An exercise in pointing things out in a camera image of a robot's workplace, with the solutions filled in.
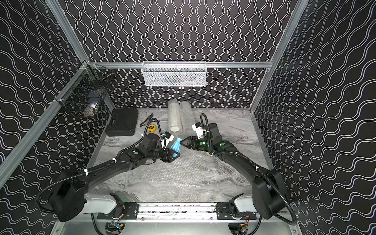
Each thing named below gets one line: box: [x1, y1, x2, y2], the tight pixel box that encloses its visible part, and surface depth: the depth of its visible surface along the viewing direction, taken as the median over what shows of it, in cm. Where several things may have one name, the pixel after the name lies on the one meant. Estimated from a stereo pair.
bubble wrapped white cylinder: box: [167, 98, 182, 133], surface depth 109 cm
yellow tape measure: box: [147, 124, 157, 133], surface depth 108 cm
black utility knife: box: [139, 113, 154, 128], surface depth 116 cm
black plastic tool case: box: [105, 107, 139, 137], surface depth 109 cm
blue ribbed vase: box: [170, 137, 183, 158], surface depth 80 cm
